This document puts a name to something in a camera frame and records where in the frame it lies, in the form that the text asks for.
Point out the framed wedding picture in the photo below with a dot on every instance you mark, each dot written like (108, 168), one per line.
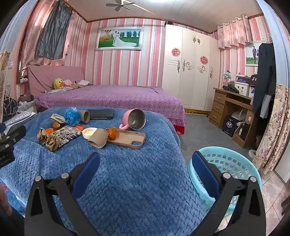
(119, 38)

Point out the wooden desk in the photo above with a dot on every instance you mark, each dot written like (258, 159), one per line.
(218, 106)

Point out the pink steel-lined mug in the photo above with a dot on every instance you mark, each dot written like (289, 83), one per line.
(134, 119)

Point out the dark patterned cloth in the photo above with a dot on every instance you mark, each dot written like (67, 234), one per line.
(10, 105)

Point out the wall switch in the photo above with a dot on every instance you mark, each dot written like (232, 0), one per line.
(10, 64)

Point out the person's left forearm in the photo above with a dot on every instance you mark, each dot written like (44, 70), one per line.
(4, 199)

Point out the round cardboard tube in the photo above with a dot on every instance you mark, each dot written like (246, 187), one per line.
(84, 116)

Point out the grey window curtain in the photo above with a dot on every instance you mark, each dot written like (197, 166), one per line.
(54, 31)

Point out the cyan plastic basket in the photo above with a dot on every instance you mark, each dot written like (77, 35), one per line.
(240, 165)

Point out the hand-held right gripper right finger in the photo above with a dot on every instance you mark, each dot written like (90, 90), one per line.
(205, 174)

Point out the white floor fan stand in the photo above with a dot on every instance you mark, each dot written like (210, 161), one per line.
(252, 152)

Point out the small white fan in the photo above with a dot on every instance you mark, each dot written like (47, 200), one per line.
(237, 114)

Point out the pink satin curtain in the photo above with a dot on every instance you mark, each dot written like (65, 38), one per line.
(34, 40)

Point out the floral door curtain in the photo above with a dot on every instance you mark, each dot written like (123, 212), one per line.
(271, 127)

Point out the dark hanging jacket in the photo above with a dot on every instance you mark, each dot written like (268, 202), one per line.
(265, 74)

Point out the blue plastic bag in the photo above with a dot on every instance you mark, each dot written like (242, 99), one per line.
(71, 115)

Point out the ceiling fan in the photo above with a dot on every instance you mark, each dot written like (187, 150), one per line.
(119, 4)

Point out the brown paper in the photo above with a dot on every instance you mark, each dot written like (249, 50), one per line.
(47, 139)

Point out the orange plastic wrapper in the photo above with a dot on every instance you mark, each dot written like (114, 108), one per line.
(79, 127)

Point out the pink clothes pile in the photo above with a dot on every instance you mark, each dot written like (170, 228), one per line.
(70, 82)

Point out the dark clothes pile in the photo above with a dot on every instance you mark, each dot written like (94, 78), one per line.
(231, 88)

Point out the purple dotted bed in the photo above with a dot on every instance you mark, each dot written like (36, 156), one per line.
(124, 97)

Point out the beige floral curtain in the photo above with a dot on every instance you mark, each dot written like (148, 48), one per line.
(4, 74)

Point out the tan phone case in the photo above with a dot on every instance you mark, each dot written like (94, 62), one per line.
(126, 138)

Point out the cream wardrobe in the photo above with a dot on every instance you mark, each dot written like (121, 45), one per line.
(192, 79)

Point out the open cardboard box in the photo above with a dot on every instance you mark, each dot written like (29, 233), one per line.
(242, 132)

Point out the blue fleece blanket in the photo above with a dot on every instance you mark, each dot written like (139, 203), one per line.
(136, 181)

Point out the white storage box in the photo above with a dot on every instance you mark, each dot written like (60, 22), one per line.
(242, 89)

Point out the printed snack packet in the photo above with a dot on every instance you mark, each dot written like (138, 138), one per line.
(66, 135)

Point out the pink floral valance curtain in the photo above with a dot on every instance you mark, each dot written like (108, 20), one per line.
(235, 31)

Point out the small framed photo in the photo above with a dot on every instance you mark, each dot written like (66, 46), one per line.
(251, 54)

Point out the dotted storage bag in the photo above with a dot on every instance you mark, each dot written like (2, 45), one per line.
(20, 118)

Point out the pink covered headboard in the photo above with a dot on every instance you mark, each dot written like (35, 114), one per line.
(45, 77)

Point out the white round cup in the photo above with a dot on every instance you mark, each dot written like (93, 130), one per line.
(88, 132)

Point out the yellow duck plush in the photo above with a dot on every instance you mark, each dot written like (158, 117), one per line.
(58, 83)

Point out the black phone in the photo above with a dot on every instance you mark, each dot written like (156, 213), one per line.
(99, 114)

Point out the desk lamp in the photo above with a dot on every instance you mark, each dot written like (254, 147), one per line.
(227, 76)

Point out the black printed box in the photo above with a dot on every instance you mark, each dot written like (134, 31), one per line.
(231, 126)

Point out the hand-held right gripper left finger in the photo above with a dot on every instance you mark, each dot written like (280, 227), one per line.
(87, 172)

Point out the small orange peel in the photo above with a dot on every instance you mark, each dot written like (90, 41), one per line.
(56, 125)

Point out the black cap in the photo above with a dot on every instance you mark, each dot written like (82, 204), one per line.
(253, 79)

